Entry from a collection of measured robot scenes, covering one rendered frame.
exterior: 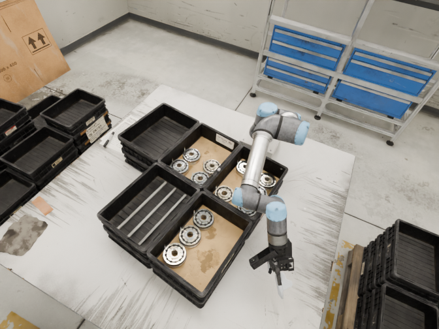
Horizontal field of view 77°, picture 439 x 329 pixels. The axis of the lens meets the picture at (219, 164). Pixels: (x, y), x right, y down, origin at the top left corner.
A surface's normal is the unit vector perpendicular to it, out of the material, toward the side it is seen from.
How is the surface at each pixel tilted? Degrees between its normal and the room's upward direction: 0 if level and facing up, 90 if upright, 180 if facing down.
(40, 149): 0
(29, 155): 0
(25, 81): 73
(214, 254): 0
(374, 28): 90
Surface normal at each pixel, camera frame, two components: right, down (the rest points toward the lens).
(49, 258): 0.08, -0.63
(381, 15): -0.44, 0.67
